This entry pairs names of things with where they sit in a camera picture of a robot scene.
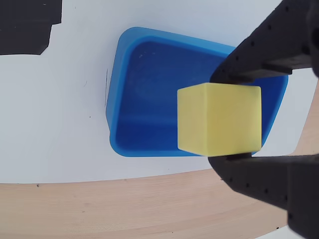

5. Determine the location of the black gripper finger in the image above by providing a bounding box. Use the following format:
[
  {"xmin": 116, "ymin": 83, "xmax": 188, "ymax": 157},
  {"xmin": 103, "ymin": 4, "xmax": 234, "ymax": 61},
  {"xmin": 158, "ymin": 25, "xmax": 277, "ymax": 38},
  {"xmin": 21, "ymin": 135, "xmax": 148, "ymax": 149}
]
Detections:
[
  {"xmin": 207, "ymin": 152, "xmax": 319, "ymax": 239},
  {"xmin": 209, "ymin": 0, "xmax": 319, "ymax": 87}
]

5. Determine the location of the yellow cube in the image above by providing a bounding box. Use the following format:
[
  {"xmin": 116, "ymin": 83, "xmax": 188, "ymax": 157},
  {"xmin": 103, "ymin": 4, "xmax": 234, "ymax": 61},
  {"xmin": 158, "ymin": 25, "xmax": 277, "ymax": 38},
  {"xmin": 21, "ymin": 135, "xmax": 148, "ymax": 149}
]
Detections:
[{"xmin": 176, "ymin": 83, "xmax": 263, "ymax": 157}]

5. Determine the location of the blue rectangular plastic bin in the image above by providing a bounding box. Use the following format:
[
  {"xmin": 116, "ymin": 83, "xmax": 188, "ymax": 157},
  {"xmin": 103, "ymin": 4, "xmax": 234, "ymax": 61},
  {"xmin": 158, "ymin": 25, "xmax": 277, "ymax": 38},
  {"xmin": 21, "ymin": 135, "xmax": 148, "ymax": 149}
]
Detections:
[{"xmin": 105, "ymin": 26, "xmax": 290, "ymax": 158}]

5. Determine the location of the white table mat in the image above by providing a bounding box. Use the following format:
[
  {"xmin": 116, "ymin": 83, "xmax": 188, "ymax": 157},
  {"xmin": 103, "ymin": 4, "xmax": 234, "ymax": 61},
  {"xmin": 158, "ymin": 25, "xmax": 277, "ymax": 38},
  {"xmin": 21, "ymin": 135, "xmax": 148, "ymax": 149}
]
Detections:
[{"xmin": 0, "ymin": 0, "xmax": 319, "ymax": 185}]

